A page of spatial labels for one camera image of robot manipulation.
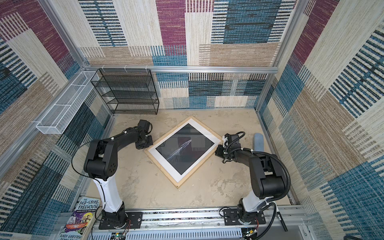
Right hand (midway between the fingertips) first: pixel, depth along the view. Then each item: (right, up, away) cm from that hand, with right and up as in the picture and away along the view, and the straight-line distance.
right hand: (215, 152), depth 95 cm
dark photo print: (-20, +3, +4) cm, 20 cm away
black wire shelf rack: (-62, +42, +16) cm, 77 cm away
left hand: (-44, +5, +5) cm, 44 cm away
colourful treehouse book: (-67, -28, -24) cm, 76 cm away
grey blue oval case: (+28, +6, +4) cm, 29 cm away
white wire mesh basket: (-78, +20, -24) cm, 84 cm away
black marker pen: (+28, -28, -22) cm, 46 cm away
